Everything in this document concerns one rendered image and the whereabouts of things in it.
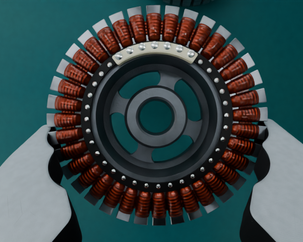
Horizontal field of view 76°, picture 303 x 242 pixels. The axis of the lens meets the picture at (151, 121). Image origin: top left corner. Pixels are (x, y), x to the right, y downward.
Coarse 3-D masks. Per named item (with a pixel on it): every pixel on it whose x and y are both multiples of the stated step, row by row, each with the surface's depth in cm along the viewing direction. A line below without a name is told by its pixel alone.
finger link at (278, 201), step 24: (264, 144) 9; (288, 144) 9; (264, 168) 8; (288, 168) 7; (264, 192) 7; (288, 192) 7; (264, 216) 6; (288, 216) 6; (240, 240) 7; (264, 240) 6; (288, 240) 5
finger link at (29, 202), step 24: (24, 144) 9; (48, 144) 9; (0, 168) 8; (24, 168) 8; (48, 168) 8; (0, 192) 7; (24, 192) 7; (48, 192) 7; (0, 216) 6; (24, 216) 6; (48, 216) 6; (72, 216) 6; (0, 240) 6; (24, 240) 5; (48, 240) 5; (72, 240) 6
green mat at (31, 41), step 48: (0, 0) 19; (48, 0) 19; (96, 0) 19; (144, 0) 19; (240, 0) 19; (288, 0) 19; (0, 48) 20; (48, 48) 20; (288, 48) 19; (0, 96) 20; (192, 96) 20; (288, 96) 20; (0, 144) 20; (240, 192) 20; (96, 240) 20; (144, 240) 20; (192, 240) 20
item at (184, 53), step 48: (96, 48) 9; (144, 48) 9; (192, 48) 10; (240, 48) 10; (48, 96) 10; (96, 96) 10; (144, 96) 10; (240, 96) 9; (96, 144) 10; (144, 144) 10; (192, 144) 12; (240, 144) 9; (96, 192) 10; (144, 192) 10; (192, 192) 10
